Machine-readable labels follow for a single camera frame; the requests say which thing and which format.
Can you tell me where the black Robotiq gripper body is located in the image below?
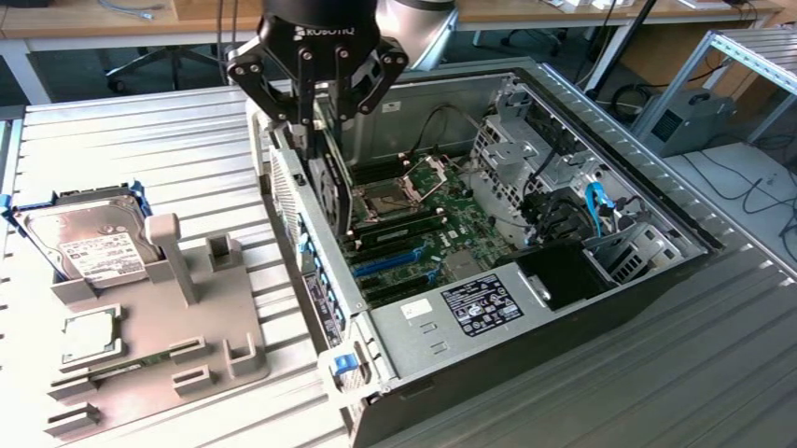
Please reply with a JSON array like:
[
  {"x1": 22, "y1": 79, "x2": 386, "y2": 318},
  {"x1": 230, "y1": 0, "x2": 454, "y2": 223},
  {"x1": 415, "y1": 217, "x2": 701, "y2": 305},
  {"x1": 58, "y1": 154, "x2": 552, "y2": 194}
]
[{"x1": 257, "y1": 0, "x2": 382, "y2": 53}]

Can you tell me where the black graphics card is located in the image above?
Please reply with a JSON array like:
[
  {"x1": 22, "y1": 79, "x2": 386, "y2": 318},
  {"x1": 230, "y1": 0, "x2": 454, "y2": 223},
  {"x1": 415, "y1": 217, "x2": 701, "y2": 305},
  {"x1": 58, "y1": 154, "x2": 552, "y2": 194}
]
[{"x1": 269, "y1": 81, "x2": 358, "y2": 237}]

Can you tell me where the black office chair base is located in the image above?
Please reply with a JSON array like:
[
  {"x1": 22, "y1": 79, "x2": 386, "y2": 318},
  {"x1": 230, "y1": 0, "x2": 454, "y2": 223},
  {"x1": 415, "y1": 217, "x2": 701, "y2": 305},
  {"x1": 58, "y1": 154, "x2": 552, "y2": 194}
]
[
  {"x1": 103, "y1": 45, "x2": 220, "y2": 93},
  {"x1": 471, "y1": 26, "x2": 569, "y2": 60}
]

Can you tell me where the metal socket cover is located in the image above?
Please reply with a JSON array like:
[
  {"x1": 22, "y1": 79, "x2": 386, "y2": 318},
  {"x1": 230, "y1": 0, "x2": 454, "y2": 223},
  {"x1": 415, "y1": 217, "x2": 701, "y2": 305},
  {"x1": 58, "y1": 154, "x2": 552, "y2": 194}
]
[{"x1": 401, "y1": 155, "x2": 451, "y2": 189}]

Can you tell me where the metal disk bay cage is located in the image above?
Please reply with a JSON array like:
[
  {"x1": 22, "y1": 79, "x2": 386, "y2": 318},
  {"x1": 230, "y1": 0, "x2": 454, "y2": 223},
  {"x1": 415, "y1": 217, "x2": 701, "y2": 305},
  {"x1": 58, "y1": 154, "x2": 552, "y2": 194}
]
[{"x1": 470, "y1": 114, "x2": 545, "y2": 228}]

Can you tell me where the CPU socket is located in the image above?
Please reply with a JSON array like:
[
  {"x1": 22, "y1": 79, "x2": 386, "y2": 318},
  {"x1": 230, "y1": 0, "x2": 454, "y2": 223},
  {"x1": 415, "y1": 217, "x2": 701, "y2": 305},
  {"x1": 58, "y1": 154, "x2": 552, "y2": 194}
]
[{"x1": 354, "y1": 184, "x2": 417, "y2": 223}]

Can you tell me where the wooden desk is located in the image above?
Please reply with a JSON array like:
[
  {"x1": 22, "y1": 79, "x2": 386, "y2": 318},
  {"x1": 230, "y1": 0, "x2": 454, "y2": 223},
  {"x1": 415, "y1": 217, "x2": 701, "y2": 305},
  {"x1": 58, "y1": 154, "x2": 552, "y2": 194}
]
[
  {"x1": 453, "y1": 0, "x2": 788, "y2": 88},
  {"x1": 0, "y1": 0, "x2": 265, "y2": 105}
]

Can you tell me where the blue disk carrier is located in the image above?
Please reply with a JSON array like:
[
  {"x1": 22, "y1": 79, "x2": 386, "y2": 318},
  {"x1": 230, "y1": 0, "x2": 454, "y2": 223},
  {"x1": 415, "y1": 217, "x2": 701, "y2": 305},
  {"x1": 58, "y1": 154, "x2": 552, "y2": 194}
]
[{"x1": 0, "y1": 178, "x2": 156, "y2": 284}]

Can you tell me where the installed RAM stick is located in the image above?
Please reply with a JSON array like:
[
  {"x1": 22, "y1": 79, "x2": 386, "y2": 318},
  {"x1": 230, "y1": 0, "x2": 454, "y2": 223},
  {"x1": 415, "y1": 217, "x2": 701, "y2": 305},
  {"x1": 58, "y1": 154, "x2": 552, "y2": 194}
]
[{"x1": 353, "y1": 221, "x2": 441, "y2": 247}]

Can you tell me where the green motherboard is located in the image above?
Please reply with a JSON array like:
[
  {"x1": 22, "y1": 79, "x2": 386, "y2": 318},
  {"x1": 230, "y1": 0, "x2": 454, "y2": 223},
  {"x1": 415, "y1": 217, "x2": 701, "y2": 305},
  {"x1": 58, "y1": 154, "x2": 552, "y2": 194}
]
[{"x1": 339, "y1": 153, "x2": 538, "y2": 312}]

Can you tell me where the black stand pole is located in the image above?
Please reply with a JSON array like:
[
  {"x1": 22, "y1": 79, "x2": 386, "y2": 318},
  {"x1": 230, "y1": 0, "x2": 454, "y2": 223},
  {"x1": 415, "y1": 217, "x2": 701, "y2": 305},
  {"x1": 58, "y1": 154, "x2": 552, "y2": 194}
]
[{"x1": 584, "y1": 0, "x2": 658, "y2": 102}]

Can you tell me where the blue expansion slot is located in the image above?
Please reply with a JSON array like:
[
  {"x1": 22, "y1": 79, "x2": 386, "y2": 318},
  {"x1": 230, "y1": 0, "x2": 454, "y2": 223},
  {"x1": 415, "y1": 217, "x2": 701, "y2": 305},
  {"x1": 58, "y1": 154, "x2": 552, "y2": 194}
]
[{"x1": 351, "y1": 249, "x2": 426, "y2": 279}]

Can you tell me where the silver hard disk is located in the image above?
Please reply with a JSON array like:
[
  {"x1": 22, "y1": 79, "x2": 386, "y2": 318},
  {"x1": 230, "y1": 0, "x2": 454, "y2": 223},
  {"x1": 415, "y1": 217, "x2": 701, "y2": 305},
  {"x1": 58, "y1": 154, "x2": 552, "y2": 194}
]
[{"x1": 12, "y1": 194, "x2": 156, "y2": 287}]

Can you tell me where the grey machine box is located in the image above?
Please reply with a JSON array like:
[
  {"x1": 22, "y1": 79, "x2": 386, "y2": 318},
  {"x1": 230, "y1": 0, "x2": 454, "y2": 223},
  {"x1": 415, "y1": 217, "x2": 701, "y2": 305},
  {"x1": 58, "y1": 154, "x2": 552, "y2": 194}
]
[{"x1": 645, "y1": 90, "x2": 741, "y2": 159}]

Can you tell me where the black fan shroud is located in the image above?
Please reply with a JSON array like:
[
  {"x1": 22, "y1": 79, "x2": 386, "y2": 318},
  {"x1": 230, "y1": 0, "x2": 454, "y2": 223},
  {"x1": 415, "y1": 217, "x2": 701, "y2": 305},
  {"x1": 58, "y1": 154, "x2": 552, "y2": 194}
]
[{"x1": 514, "y1": 242, "x2": 617, "y2": 313}]

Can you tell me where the grey power supply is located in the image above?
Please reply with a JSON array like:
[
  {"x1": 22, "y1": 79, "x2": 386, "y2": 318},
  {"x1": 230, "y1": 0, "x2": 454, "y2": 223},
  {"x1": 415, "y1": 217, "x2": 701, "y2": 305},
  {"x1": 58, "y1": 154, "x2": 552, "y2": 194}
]
[{"x1": 367, "y1": 269, "x2": 553, "y2": 382}]

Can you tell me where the grey parts rack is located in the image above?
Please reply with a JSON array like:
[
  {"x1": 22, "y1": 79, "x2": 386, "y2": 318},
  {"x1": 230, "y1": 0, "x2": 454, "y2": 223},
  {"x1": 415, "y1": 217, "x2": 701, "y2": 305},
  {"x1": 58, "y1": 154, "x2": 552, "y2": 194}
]
[{"x1": 42, "y1": 212, "x2": 274, "y2": 442}]

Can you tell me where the silver CPU chip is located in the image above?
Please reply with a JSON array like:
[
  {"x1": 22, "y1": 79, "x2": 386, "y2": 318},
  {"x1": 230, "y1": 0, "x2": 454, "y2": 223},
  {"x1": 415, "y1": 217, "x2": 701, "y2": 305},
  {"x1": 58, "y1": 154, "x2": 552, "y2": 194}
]
[{"x1": 60, "y1": 309, "x2": 124, "y2": 366}]

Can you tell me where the green RAM stick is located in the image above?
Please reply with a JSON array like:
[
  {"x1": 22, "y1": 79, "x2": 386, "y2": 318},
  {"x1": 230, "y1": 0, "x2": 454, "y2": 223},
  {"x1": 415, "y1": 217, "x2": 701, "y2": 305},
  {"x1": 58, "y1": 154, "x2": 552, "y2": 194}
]
[{"x1": 50, "y1": 350, "x2": 179, "y2": 389}]

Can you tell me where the open black PC case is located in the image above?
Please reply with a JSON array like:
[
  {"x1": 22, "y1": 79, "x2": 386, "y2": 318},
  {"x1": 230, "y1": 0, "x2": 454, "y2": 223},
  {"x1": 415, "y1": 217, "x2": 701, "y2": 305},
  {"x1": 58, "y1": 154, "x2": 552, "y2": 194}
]
[{"x1": 249, "y1": 55, "x2": 728, "y2": 448}]

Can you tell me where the black looped wire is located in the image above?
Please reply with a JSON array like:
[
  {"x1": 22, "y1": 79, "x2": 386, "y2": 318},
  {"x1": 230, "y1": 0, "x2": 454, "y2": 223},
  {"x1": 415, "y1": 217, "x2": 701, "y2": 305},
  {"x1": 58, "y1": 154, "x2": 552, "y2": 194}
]
[{"x1": 421, "y1": 105, "x2": 489, "y2": 158}]

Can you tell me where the blue network cable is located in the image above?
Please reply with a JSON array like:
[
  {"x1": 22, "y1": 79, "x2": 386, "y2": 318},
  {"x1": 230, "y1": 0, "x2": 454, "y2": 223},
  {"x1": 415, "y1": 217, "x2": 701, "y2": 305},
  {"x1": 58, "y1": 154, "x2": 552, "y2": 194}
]
[{"x1": 102, "y1": 0, "x2": 156, "y2": 22}]

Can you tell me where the blue SATA wire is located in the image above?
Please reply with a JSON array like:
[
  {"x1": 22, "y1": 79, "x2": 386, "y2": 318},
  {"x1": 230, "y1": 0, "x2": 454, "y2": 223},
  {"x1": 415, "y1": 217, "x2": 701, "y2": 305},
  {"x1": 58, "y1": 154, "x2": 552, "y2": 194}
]
[{"x1": 584, "y1": 180, "x2": 610, "y2": 240}]

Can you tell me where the aluminium profile frame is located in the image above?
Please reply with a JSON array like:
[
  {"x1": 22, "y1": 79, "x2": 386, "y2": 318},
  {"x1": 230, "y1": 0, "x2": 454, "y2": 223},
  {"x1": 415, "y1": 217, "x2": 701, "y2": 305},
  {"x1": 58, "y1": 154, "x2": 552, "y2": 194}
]
[{"x1": 629, "y1": 26, "x2": 797, "y2": 144}]

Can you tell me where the black cable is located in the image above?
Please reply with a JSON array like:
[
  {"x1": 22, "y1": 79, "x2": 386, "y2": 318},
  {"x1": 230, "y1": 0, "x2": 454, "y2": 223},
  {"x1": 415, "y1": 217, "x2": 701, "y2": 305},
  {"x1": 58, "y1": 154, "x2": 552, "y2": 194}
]
[{"x1": 681, "y1": 151, "x2": 797, "y2": 244}]

